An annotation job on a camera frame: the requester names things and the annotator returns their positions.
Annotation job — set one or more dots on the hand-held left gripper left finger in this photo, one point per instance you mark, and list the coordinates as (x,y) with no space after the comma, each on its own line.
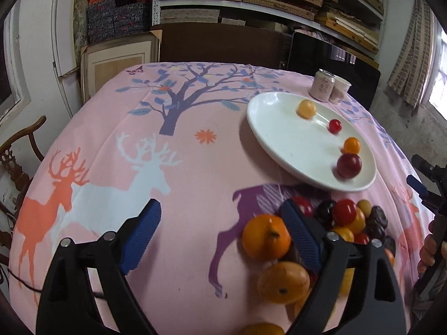
(143,232)

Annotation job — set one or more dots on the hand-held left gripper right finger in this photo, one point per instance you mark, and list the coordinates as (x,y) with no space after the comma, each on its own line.
(300,233)

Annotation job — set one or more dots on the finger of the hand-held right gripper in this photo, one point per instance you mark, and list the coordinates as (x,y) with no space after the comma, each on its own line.
(417,185)
(424,164)

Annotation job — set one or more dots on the dark purple passion fruit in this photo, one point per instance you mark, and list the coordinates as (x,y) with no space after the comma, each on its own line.
(375,233)
(378,216)
(324,210)
(389,244)

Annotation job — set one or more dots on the orange tangerine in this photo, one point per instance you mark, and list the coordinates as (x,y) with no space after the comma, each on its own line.
(262,329)
(281,282)
(263,239)

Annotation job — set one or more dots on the pale yellow loquat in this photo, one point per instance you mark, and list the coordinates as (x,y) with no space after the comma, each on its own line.
(344,234)
(364,206)
(306,108)

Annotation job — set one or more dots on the small orange kumquat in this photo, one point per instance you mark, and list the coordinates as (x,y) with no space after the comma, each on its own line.
(389,257)
(346,281)
(358,225)
(351,145)

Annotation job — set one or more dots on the small red cherry tomato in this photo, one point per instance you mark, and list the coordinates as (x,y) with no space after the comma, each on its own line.
(334,126)
(361,239)

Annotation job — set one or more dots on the dark red plum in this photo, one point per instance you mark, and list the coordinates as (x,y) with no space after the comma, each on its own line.
(348,166)

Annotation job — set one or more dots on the white oval plate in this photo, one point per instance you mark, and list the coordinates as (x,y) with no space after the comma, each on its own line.
(279,125)

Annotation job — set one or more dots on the person's right hand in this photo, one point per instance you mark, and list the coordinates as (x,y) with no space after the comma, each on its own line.
(427,253)

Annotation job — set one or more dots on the bright window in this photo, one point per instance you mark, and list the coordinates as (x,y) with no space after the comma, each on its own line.
(440,73)

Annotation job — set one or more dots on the patterned beige curtain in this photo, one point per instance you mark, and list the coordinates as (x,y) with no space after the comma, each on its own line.
(412,59)

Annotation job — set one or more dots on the printed paper cup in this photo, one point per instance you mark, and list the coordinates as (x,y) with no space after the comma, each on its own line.
(340,90)

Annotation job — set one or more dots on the beverage can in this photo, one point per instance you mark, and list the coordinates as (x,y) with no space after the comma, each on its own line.
(321,85)

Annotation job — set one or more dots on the carved wooden chair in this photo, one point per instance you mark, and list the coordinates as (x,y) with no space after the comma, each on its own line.
(14,167)

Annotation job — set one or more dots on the black glass panel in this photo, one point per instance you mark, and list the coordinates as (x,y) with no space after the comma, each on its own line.
(314,56)

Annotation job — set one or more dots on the white door panel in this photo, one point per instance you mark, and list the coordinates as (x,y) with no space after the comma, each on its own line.
(64,49)

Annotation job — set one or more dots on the white framed window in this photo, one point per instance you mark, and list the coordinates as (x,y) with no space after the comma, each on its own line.
(12,76)

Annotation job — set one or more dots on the brown wooden board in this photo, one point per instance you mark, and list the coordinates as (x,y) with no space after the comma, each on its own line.
(223,45)

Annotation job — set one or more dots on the stack of blue patterned boxes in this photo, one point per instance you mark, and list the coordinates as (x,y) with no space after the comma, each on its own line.
(118,21)

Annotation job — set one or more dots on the shelf of stacked boxes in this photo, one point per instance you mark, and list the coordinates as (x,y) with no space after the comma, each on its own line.
(279,0)

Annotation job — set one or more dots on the grey marbled slab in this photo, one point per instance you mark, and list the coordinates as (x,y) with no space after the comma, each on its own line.
(80,10)

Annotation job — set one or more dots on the white metal shelf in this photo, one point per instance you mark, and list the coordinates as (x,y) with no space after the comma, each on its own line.
(244,4)

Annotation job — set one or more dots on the wooden picture frame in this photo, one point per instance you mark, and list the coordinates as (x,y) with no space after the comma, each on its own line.
(115,66)

